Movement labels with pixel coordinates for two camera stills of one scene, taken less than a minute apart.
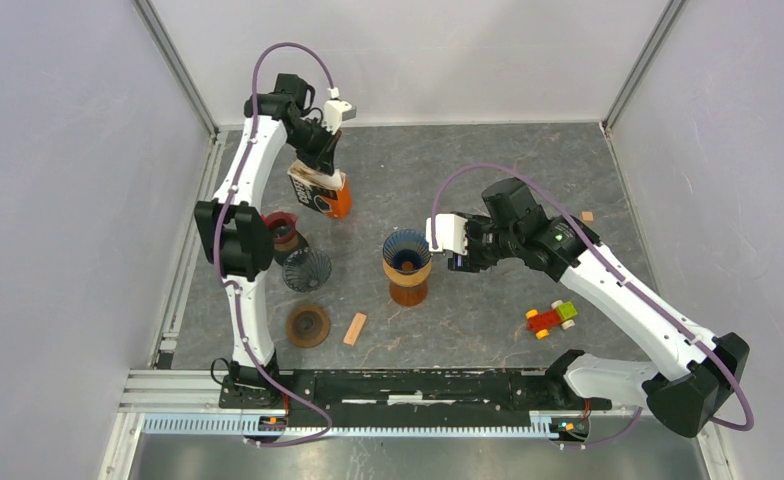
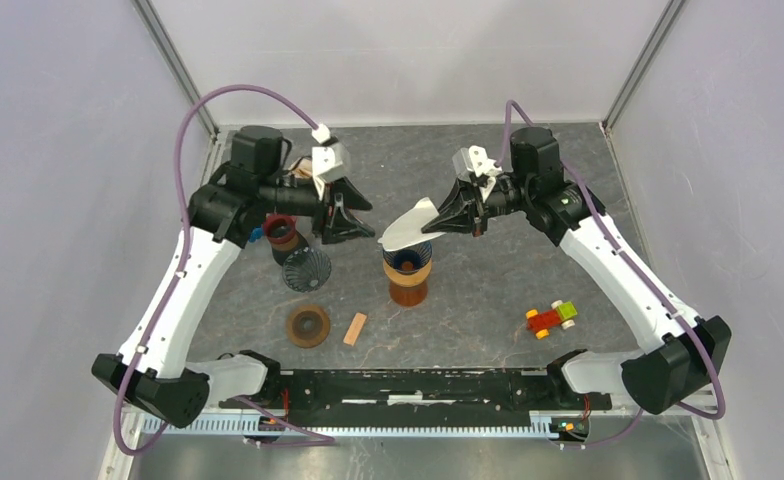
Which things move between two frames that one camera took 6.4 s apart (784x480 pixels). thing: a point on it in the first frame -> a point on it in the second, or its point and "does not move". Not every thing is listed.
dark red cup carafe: x=287 y=239 does not move
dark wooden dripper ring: x=308 y=326 does not move
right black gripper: x=472 y=262 -> x=463 y=208
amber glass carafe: x=408 y=295 does not move
